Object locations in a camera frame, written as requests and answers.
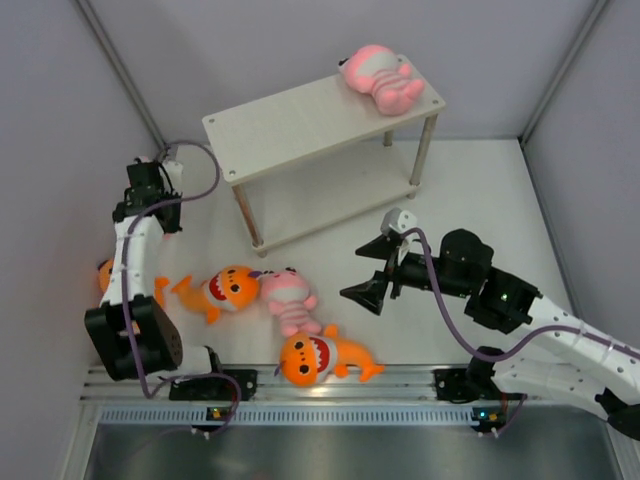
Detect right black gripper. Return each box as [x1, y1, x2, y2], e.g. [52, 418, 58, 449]
[341, 234, 472, 315]

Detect pink plush toy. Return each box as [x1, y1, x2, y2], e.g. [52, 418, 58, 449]
[260, 267, 322, 338]
[338, 44, 426, 116]

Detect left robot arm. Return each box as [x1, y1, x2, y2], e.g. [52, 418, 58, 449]
[84, 158, 226, 400]

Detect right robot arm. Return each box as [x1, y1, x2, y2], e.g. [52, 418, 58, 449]
[340, 227, 639, 439]

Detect white two-tier shelf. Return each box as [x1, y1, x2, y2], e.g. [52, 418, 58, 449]
[202, 74, 446, 257]

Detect orange shark plush far left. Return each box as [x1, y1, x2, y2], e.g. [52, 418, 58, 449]
[96, 257, 171, 311]

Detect orange shark plush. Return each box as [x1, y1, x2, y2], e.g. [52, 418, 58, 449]
[276, 324, 386, 388]
[96, 257, 171, 311]
[171, 265, 262, 324]

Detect orange shark plush middle left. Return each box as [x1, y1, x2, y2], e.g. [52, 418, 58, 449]
[171, 265, 262, 324]

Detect orange shark plush front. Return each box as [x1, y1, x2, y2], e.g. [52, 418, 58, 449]
[276, 324, 386, 388]

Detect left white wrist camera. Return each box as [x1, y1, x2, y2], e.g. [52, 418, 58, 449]
[159, 160, 183, 194]

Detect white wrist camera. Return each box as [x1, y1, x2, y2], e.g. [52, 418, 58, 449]
[380, 207, 417, 235]
[159, 160, 183, 194]

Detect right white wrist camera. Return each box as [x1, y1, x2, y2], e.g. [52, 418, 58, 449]
[380, 207, 417, 235]

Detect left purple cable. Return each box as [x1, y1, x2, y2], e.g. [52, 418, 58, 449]
[122, 139, 241, 436]

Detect purple cable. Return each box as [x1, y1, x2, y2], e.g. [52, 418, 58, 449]
[122, 139, 241, 436]
[399, 227, 640, 436]

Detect aluminium front rail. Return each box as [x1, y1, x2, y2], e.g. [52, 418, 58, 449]
[79, 362, 625, 402]

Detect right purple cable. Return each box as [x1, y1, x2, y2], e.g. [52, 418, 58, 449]
[399, 227, 640, 436]

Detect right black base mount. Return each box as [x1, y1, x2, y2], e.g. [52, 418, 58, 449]
[433, 368, 502, 404]

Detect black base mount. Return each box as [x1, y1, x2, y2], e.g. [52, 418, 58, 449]
[433, 368, 502, 404]
[169, 369, 258, 402]

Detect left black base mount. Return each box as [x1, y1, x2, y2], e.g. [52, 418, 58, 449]
[169, 369, 258, 402]

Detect grey slotted cable duct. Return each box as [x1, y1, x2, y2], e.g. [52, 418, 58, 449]
[99, 405, 486, 426]

